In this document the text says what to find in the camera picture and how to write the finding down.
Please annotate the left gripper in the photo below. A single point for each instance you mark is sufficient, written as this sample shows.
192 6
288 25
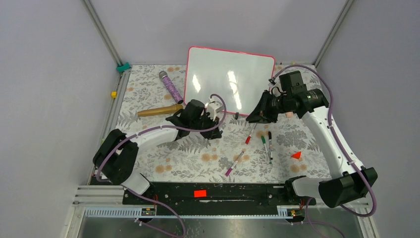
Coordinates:
212 134

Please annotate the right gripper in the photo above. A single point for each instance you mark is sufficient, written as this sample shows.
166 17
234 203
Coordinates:
262 114

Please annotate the pink framed whiteboard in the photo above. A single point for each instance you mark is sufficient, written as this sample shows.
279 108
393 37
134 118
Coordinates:
238 78

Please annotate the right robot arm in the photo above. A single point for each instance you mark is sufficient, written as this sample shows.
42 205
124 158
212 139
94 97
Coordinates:
350 179

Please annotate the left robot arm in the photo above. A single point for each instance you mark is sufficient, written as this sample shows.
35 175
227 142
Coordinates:
116 157

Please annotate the black capped marker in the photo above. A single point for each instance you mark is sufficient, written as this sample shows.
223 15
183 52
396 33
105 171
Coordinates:
269 154

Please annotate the green capped marker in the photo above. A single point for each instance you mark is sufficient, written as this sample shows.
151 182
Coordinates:
266 149

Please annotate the red capped marker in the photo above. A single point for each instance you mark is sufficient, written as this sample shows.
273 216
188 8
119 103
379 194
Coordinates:
249 137

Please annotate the peach pink microphone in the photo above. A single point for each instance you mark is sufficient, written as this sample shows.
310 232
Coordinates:
289 114

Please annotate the magenta capped marker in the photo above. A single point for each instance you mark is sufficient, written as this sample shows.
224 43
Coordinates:
234 164

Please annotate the floral patterned mat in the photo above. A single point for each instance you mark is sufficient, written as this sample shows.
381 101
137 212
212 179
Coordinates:
195 159

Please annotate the red cone piece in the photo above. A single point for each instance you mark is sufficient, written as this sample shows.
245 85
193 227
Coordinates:
297 155

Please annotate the gold microphone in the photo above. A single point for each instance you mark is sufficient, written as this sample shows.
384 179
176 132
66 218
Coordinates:
160 111

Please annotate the red tape label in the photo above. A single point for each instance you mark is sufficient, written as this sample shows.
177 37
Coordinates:
200 193

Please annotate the teal corner clip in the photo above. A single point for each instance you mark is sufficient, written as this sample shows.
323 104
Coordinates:
123 67

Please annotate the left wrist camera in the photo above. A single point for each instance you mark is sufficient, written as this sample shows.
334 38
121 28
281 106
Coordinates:
213 108

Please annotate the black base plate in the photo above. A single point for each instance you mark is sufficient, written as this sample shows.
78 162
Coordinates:
224 196

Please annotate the white cable duct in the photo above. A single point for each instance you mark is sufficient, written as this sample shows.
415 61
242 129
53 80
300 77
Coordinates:
142 212

